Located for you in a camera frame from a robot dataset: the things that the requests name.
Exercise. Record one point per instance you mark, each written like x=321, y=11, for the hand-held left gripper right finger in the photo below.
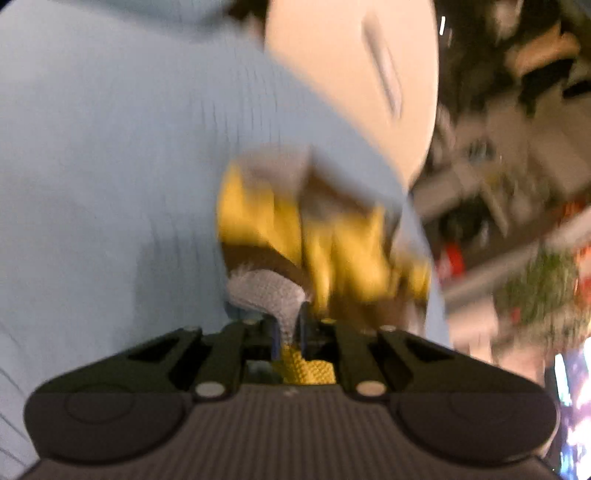
x=351, y=355

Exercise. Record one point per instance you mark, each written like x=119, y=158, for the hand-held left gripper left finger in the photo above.
x=221, y=355

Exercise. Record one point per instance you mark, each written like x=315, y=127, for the yellow brown grey striped sweater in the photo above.
x=323, y=240

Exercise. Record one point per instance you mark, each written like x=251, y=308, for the red plastic bucket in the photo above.
x=452, y=261

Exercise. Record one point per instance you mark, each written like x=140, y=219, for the green bamboo plant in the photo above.
x=540, y=290

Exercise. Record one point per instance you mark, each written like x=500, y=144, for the blue quilted blanket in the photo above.
x=115, y=161

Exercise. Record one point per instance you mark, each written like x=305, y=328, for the television screen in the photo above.
x=575, y=406

